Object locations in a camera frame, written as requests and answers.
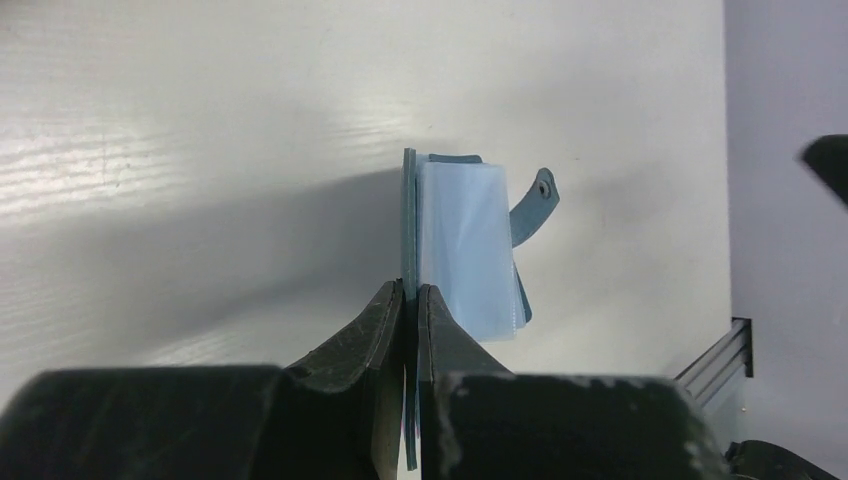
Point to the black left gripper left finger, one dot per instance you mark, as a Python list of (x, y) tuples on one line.
[(333, 414)]

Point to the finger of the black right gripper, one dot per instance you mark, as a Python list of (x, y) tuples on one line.
[(826, 157)]

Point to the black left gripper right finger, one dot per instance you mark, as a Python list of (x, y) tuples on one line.
[(479, 420)]

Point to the blue card holder wallet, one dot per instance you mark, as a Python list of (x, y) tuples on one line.
[(462, 287)]

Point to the aluminium frame rail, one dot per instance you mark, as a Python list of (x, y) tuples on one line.
[(719, 372)]

